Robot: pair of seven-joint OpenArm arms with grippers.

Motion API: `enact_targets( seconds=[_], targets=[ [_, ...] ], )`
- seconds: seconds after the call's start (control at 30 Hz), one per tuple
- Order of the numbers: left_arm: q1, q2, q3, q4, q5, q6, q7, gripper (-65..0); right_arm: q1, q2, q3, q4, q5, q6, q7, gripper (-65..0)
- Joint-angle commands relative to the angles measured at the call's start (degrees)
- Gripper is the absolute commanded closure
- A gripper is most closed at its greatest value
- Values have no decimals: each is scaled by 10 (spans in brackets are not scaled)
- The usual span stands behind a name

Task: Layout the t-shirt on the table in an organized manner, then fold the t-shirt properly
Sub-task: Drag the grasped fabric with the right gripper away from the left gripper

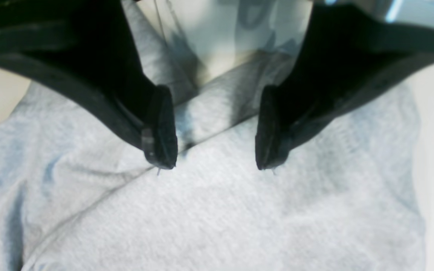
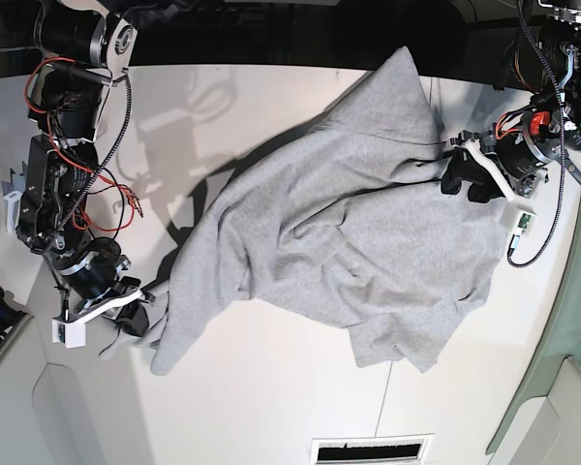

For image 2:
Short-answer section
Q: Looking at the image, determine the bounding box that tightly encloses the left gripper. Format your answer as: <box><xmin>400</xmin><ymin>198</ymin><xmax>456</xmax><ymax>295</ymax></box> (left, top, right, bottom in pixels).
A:
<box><xmin>441</xmin><ymin>130</ymin><xmax>549</xmax><ymax>203</ymax></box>

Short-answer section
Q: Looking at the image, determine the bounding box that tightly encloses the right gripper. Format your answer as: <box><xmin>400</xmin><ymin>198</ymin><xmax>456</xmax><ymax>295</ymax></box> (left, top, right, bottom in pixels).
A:
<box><xmin>52</xmin><ymin>241</ymin><xmax>156</xmax><ymax>337</ymax></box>

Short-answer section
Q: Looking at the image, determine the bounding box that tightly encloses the grey t-shirt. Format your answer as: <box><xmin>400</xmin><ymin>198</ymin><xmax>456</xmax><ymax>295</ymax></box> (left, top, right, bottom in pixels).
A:
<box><xmin>99</xmin><ymin>46</ymin><xmax>509</xmax><ymax>378</ymax></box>

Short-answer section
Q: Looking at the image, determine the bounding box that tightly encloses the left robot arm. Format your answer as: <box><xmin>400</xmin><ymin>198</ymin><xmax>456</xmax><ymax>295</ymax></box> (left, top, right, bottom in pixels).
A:
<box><xmin>441</xmin><ymin>1</ymin><xmax>581</xmax><ymax>203</ymax></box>

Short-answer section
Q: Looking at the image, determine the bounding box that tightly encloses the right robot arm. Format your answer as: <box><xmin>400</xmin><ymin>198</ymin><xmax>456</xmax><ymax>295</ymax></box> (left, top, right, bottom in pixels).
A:
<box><xmin>12</xmin><ymin>1</ymin><xmax>150</xmax><ymax>348</ymax></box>

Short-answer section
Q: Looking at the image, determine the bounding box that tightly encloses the white plastic stand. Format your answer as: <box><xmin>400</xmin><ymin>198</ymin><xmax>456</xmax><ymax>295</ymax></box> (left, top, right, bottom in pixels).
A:
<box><xmin>1</xmin><ymin>162</ymin><xmax>28</xmax><ymax>234</ymax></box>

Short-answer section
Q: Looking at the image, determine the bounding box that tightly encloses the beige chair right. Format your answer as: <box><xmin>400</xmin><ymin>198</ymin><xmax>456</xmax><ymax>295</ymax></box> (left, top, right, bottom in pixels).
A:
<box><xmin>489</xmin><ymin>357</ymin><xmax>581</xmax><ymax>465</ymax></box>

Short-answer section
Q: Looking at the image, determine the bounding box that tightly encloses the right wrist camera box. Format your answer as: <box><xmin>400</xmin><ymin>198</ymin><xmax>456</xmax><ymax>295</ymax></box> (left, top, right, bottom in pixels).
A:
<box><xmin>51</xmin><ymin>318</ymin><xmax>86</xmax><ymax>349</ymax></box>

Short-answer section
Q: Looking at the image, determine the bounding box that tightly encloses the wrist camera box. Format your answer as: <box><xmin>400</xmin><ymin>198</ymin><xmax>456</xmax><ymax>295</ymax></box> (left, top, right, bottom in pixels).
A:
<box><xmin>51</xmin><ymin>318</ymin><xmax>86</xmax><ymax>349</ymax></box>
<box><xmin>500</xmin><ymin>197</ymin><xmax>536</xmax><ymax>235</ymax></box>

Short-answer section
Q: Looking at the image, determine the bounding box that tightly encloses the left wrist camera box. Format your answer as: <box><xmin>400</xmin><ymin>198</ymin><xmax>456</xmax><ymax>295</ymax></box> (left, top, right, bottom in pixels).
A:
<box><xmin>500</xmin><ymin>197</ymin><xmax>536</xmax><ymax>235</ymax></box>

